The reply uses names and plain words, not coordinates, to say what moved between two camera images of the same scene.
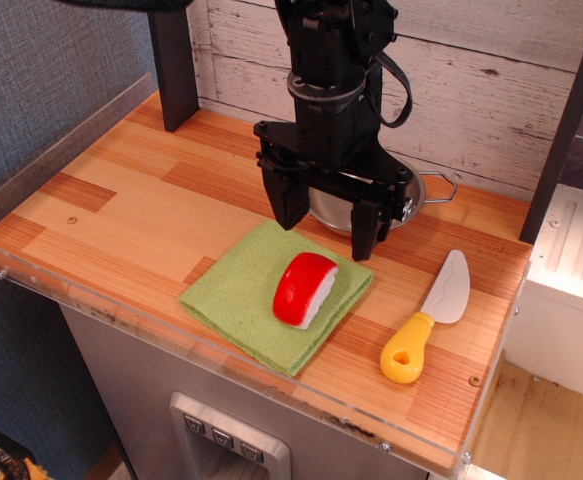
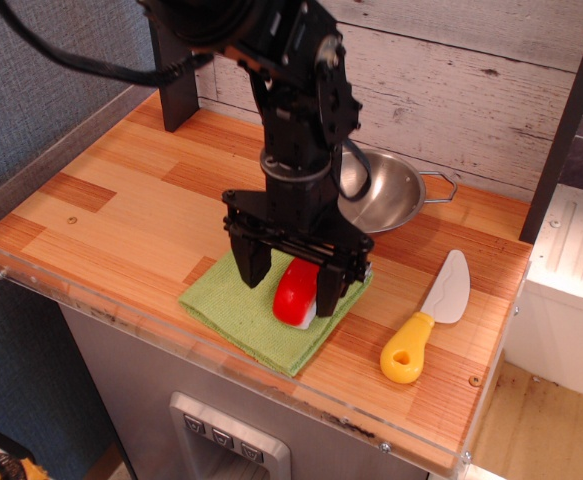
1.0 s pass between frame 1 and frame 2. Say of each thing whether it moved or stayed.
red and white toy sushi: stayed
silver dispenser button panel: stayed
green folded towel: stayed
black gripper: moved
